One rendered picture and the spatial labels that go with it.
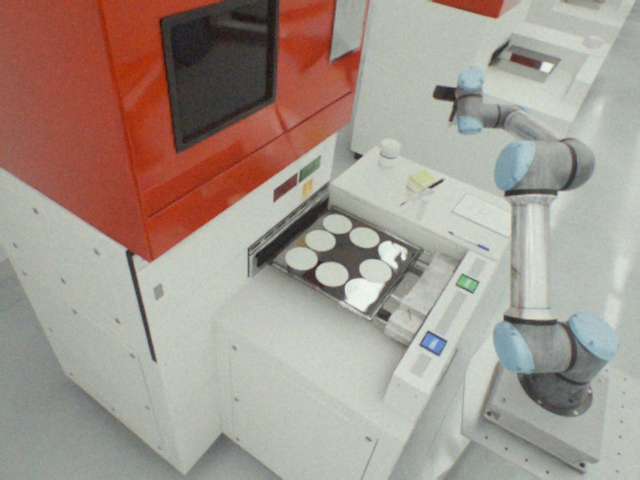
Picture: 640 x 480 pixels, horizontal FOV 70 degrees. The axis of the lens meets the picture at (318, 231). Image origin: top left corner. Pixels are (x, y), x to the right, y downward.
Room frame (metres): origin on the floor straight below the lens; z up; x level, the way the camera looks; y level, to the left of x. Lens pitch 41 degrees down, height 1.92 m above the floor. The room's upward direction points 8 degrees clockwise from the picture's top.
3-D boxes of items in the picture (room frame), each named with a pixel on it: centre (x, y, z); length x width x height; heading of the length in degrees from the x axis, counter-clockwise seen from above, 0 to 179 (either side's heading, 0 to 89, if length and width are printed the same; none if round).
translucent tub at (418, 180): (1.38, -0.34, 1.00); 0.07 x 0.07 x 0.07; 38
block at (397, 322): (0.82, -0.27, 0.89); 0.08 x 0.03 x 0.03; 62
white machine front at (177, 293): (1.01, 0.19, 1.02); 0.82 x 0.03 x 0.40; 152
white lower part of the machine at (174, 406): (1.17, 0.48, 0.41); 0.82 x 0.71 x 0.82; 152
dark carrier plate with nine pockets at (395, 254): (1.07, -0.10, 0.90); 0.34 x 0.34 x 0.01; 62
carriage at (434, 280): (0.96, -0.35, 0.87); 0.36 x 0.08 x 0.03; 152
